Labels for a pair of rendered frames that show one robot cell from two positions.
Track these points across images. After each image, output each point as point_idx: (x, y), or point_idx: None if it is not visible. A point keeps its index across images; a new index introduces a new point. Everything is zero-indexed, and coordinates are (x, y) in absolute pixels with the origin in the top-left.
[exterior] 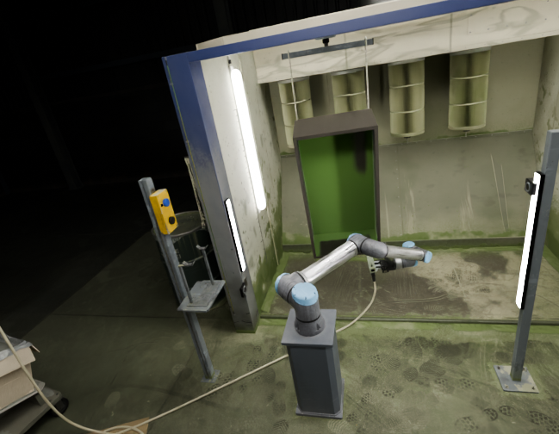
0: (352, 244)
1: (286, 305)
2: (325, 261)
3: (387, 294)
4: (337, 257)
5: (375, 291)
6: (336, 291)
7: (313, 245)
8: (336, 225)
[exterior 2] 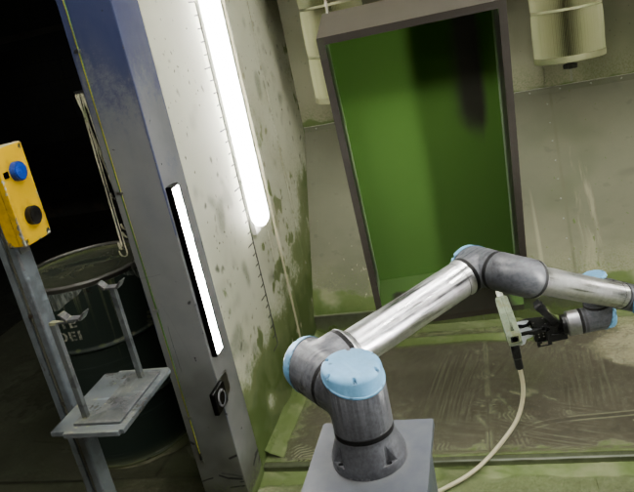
0: (464, 266)
1: None
2: (401, 305)
3: (551, 403)
4: (429, 295)
5: (523, 393)
6: (435, 404)
7: (378, 297)
8: (427, 256)
